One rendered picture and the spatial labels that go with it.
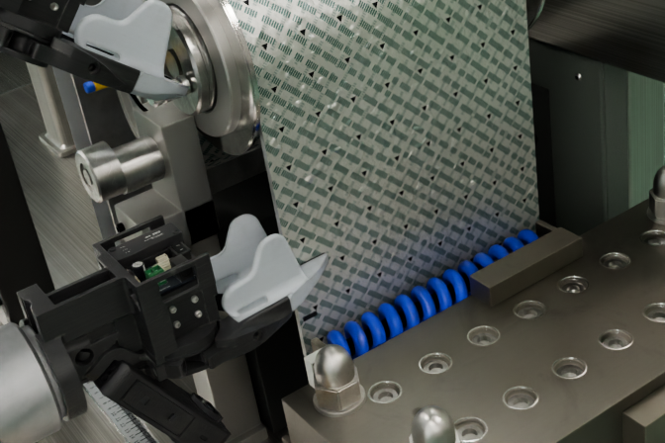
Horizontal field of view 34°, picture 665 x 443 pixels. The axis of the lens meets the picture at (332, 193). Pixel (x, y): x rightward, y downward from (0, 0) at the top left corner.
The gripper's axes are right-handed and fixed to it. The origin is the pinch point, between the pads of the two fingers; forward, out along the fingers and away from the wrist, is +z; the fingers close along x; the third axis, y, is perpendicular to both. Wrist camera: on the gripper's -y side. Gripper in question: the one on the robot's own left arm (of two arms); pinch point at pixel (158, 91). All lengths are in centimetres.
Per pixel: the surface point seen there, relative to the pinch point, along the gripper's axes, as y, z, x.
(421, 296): -6.6, 23.6, -6.9
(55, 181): -22, 28, 64
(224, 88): 2.0, 2.6, -3.0
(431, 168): 2.5, 21.3, -4.5
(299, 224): -4.8, 12.0, -4.4
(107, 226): -18.9, 22.1, 37.0
